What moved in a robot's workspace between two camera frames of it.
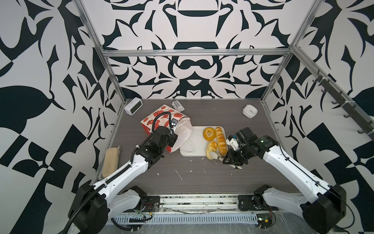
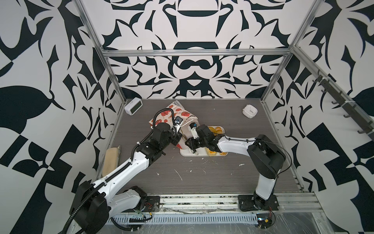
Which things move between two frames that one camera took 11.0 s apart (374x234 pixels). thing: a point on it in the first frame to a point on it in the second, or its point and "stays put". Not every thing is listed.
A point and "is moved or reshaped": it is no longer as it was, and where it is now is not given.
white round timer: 250,111 stays put
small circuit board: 264,220 stays put
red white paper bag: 166,117 is moved or reshaped
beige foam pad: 111,161 stays put
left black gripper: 171,134 stays put
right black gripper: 233,155 to 193,142
